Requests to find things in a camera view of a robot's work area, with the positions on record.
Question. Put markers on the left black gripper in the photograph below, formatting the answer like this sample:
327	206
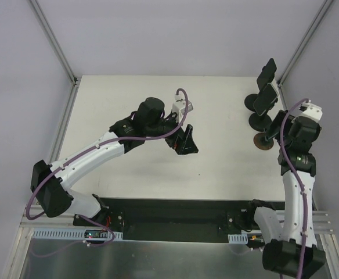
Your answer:
178	139

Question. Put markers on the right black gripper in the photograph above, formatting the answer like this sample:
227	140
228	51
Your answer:
278	125

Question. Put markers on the blue-edged black phone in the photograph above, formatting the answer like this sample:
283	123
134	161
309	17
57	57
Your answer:
274	127

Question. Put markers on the white-edged black phone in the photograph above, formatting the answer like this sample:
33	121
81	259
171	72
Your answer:
266	97

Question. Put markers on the black clamp phone stand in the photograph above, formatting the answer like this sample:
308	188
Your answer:
249	100
260	122

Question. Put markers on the grey stand with wooden base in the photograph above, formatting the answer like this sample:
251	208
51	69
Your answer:
261	142

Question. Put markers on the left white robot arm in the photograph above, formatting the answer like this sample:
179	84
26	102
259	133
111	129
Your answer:
51	184

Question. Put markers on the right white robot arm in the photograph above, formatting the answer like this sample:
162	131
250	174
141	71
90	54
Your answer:
291	248

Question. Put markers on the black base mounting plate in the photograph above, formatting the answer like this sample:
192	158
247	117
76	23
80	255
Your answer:
181	220

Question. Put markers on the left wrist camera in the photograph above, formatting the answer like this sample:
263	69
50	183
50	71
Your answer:
178	108

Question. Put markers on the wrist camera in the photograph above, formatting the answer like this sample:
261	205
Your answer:
311	111
178	108

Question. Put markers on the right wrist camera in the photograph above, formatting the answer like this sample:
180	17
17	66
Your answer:
311	111

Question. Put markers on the right white cable duct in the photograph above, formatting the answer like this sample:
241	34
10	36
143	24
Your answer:
245	238

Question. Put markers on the white cable duct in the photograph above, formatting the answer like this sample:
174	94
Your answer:
245	238
75	234

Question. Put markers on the aluminium frame post left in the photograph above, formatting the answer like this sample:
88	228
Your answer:
53	42

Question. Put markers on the aluminium frame post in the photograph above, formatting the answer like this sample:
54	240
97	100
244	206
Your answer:
53	42
305	40

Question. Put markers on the aluminium frame post right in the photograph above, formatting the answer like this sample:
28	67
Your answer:
305	40

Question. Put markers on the left white cable duct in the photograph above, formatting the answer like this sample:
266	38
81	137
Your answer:
75	234

